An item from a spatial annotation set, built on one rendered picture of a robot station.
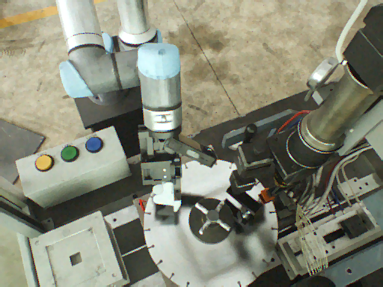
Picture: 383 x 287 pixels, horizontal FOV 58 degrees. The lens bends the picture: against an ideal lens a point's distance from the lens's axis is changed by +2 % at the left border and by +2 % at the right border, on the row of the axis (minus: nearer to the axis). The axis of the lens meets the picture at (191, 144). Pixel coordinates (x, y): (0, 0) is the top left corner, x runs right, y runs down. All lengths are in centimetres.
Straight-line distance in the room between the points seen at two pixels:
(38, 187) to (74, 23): 46
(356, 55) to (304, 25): 222
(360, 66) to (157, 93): 33
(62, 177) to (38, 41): 166
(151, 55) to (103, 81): 14
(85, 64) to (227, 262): 54
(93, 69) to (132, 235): 54
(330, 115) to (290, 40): 203
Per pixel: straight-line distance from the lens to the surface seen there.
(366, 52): 43
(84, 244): 94
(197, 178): 90
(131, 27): 106
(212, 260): 85
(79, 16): 76
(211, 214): 82
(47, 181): 101
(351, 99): 48
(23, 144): 214
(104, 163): 99
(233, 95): 217
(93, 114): 124
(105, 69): 71
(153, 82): 62
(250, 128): 60
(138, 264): 105
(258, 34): 251
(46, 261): 95
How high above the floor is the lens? 179
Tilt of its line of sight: 65 degrees down
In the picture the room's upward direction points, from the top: 5 degrees clockwise
